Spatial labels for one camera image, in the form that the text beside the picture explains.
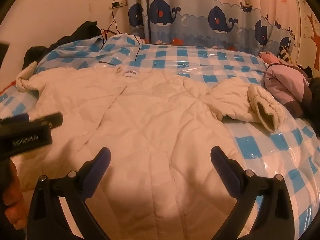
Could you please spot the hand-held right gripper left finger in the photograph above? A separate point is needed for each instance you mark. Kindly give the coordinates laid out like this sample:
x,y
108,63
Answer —
x,y
100,170

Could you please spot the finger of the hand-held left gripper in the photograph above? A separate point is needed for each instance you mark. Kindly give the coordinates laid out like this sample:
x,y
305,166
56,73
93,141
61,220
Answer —
x,y
53,120
15,118

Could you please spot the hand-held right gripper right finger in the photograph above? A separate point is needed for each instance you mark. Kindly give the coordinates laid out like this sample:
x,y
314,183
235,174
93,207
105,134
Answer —
x,y
222,172

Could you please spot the cream quilted blanket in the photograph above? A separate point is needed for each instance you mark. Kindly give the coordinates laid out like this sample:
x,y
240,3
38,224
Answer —
x,y
150,117

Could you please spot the person's left hand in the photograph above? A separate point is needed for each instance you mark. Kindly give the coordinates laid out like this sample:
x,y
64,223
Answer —
x,y
15,205

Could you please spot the black clothing pile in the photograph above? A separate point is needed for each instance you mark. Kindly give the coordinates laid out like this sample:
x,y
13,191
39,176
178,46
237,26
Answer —
x,y
85,28

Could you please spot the pink jacket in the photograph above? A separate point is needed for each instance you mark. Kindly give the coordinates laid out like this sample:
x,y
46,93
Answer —
x,y
282,85

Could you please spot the bed with blue checked cover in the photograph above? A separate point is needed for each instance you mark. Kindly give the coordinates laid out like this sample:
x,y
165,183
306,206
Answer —
x,y
200,57

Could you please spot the black puffer jacket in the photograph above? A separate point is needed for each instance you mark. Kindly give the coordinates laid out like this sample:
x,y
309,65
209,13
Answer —
x,y
313,92

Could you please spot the dark striped cloth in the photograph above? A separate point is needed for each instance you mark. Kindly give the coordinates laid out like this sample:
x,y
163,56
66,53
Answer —
x,y
285,53

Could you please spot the whale print curtain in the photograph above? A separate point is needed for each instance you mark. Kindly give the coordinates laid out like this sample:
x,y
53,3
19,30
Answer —
x,y
200,17

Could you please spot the wall socket with charger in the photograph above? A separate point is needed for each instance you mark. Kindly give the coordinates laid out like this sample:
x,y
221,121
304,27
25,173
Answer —
x,y
119,1

